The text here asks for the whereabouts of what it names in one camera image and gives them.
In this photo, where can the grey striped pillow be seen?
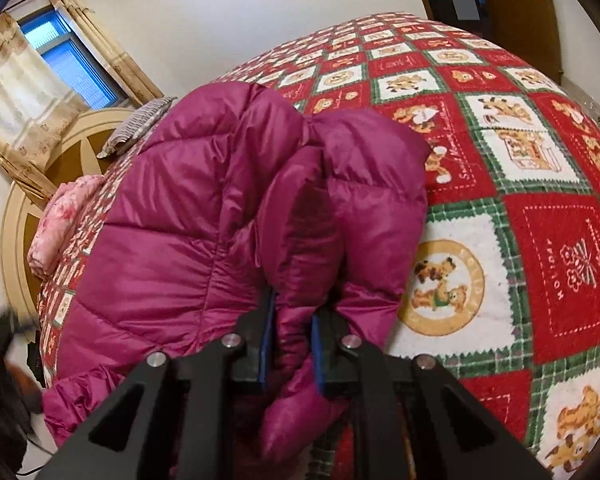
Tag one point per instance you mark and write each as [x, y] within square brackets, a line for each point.
[135, 127]

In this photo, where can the magenta puffer jacket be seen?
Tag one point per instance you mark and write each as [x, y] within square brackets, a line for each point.
[235, 193]

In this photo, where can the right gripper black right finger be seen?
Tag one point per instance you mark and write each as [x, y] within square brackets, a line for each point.
[411, 418]

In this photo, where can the red bear patchwork bedspread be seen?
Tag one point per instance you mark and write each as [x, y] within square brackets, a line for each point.
[504, 287]

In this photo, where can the brown wooden door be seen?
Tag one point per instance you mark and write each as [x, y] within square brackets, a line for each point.
[529, 29]

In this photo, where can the pink floral blanket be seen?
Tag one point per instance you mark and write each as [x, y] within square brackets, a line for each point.
[57, 223]

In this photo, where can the beige patterned curtain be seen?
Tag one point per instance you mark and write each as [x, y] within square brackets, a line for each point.
[37, 108]

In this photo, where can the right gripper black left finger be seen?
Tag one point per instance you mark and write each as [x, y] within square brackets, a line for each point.
[170, 418]

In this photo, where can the beige round headboard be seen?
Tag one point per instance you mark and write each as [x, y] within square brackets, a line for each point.
[74, 157]

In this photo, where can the blue window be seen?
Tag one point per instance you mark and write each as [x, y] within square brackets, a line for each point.
[70, 60]

